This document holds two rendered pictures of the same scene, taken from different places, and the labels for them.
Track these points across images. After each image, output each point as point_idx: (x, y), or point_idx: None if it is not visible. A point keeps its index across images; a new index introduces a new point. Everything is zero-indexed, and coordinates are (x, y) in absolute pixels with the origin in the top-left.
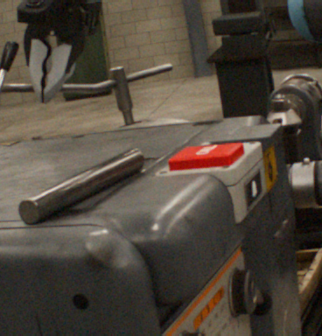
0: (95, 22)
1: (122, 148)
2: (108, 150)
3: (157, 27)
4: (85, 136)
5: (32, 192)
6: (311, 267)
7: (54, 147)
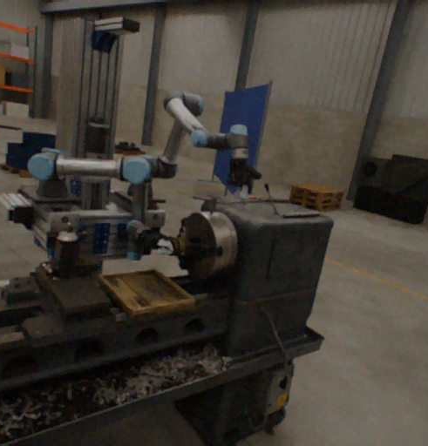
0: (228, 180)
1: (247, 204)
2: (250, 205)
3: None
4: (241, 209)
5: (277, 205)
6: (123, 272)
7: (253, 210)
